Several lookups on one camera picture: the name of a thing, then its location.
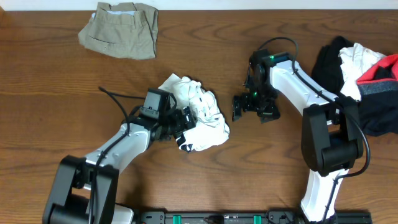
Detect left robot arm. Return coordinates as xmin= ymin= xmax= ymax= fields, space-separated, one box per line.
xmin=42 ymin=105 xmax=196 ymax=224

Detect right black cable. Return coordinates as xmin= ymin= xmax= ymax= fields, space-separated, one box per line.
xmin=257 ymin=37 xmax=371 ymax=223

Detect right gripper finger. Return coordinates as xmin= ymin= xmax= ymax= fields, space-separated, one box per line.
xmin=260 ymin=112 xmax=280 ymax=124
xmin=232 ymin=96 xmax=242 ymax=122

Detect left black cable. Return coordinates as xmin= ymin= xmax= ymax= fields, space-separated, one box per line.
xmin=88 ymin=86 xmax=147 ymax=224

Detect black red garment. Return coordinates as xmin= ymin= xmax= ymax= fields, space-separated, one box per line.
xmin=356 ymin=54 xmax=397 ymax=136

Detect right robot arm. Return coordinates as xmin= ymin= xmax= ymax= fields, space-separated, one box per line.
xmin=232 ymin=50 xmax=363 ymax=223

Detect white patterned garment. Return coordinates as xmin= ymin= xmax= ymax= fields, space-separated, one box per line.
xmin=338 ymin=43 xmax=386 ymax=101

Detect black cable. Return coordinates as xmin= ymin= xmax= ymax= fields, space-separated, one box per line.
xmin=257 ymin=37 xmax=371 ymax=223
xmin=88 ymin=86 xmax=147 ymax=224

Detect folded khaki shorts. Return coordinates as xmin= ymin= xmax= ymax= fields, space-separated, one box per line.
xmin=78 ymin=2 xmax=159 ymax=60

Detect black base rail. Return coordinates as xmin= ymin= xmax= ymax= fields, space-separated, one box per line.
xmin=132 ymin=210 xmax=373 ymax=224

